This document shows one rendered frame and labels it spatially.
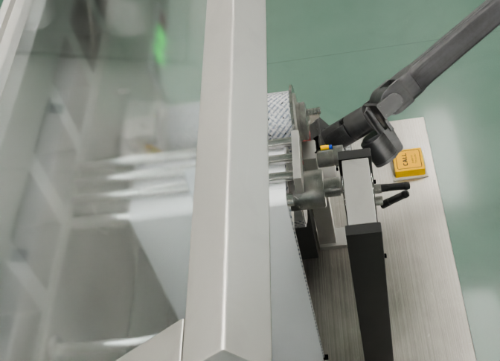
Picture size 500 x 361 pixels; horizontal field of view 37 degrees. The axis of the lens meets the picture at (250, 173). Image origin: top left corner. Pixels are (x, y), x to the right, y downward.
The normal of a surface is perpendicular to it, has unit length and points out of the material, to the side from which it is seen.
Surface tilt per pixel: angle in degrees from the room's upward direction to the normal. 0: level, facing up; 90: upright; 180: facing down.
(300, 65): 0
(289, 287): 90
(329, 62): 0
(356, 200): 0
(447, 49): 50
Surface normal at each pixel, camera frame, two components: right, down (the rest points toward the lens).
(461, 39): 0.15, 0.07
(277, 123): -0.14, 0.00
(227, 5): -0.75, -0.44
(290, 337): 0.00, 0.75
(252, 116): 0.67, -0.50
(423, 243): -0.18, -0.65
